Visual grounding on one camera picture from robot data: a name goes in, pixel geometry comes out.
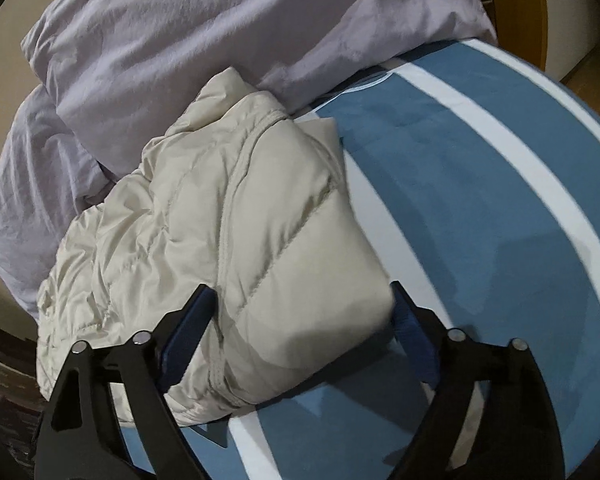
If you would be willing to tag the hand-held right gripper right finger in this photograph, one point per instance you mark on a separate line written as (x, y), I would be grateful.
(415, 345)

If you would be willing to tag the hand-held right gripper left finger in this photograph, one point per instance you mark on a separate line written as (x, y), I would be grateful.
(182, 345)

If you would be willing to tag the beige puffer jacket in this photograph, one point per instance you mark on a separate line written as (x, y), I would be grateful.
(240, 240)

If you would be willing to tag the blue white striped bed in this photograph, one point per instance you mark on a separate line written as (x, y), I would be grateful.
(470, 210)

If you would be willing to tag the lilac pillow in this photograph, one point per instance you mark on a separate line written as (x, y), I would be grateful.
(230, 25)
(35, 210)

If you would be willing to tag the dark cabinet with wooden frame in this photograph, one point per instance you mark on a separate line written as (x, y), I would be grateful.
(522, 5)

